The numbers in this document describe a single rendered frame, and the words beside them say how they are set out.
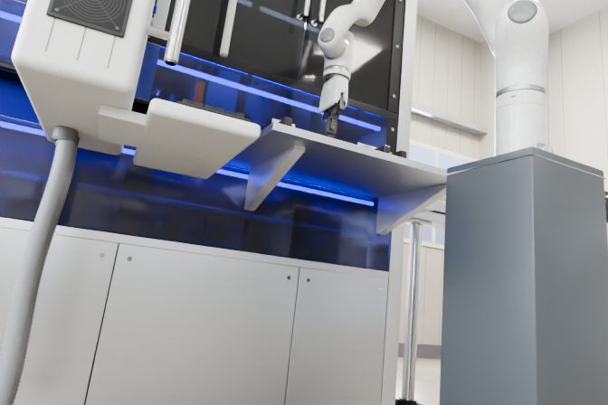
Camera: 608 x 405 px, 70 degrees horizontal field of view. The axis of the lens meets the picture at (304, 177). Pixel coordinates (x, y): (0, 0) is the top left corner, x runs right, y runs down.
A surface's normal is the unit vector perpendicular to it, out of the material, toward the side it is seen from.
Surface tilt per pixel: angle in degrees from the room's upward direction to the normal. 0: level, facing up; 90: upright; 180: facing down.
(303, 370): 90
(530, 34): 128
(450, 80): 90
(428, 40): 90
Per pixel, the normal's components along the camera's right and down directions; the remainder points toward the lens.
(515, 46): -0.51, 0.37
